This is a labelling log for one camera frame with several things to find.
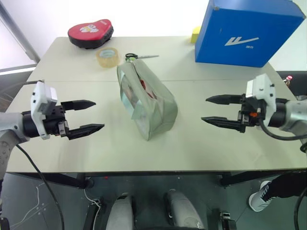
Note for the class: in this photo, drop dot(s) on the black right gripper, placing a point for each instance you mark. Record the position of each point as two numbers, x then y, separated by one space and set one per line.
251 112

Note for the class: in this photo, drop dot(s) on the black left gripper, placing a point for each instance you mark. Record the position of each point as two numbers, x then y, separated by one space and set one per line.
56 124

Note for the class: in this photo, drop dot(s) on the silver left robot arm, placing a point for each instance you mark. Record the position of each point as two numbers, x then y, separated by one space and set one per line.
12 122

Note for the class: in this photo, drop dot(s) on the grey-green fabric pouch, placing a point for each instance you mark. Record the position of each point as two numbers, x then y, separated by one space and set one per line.
160 103

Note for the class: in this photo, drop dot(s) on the red item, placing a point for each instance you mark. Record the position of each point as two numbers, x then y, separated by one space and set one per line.
146 88

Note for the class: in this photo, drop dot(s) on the clear packing tape roll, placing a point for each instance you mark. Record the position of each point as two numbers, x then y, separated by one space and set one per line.
108 60

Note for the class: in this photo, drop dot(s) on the bottle with pink cap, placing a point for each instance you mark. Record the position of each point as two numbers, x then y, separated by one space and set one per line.
289 81

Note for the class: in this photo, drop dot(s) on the blue cardboard box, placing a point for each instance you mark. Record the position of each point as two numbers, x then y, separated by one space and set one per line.
242 36

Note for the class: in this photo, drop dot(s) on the yellow block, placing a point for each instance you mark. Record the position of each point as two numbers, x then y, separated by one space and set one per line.
195 34

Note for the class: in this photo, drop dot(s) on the red and black padded case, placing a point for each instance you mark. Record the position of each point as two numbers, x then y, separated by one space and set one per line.
90 33

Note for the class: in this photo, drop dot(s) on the white sneaker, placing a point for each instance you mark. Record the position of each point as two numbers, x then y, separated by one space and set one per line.
260 197

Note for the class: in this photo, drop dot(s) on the black trouser leg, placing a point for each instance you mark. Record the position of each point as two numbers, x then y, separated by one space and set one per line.
287 185

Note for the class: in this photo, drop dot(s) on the grey rounded robot leg shell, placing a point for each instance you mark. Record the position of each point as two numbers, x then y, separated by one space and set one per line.
183 210
122 213

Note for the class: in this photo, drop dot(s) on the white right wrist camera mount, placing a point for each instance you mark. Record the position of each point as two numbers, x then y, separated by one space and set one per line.
261 88

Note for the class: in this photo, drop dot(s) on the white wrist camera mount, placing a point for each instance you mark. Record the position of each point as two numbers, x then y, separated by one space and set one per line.
39 100
261 88

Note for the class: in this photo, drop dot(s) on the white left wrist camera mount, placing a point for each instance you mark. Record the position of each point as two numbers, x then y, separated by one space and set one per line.
39 100

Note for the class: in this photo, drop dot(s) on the black table frame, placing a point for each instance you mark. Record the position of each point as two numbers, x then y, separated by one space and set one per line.
72 180

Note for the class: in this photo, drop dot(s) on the black stand bracket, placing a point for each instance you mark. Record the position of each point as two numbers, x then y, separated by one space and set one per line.
94 215
227 220

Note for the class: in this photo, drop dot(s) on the grey window frame post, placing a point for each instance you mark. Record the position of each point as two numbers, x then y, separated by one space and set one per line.
20 31

